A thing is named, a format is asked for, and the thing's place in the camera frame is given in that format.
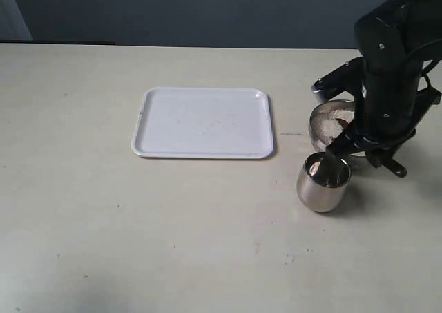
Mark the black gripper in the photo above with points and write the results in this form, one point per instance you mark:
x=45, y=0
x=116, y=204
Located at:
x=386, y=78

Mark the dark red wooden spoon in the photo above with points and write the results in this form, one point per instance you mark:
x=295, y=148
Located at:
x=343, y=123

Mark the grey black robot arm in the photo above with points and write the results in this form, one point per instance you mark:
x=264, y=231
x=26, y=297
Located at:
x=409, y=22

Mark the white granular powder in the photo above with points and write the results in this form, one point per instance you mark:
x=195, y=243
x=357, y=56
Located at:
x=325, y=126

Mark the steel bowl with rice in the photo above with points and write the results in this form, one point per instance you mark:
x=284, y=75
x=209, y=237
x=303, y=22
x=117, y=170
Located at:
x=362, y=131

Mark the stainless steel cup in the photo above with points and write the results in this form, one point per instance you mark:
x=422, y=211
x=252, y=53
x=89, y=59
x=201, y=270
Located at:
x=323, y=192

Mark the white rectangular plastic tray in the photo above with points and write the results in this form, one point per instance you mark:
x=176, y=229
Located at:
x=204, y=123

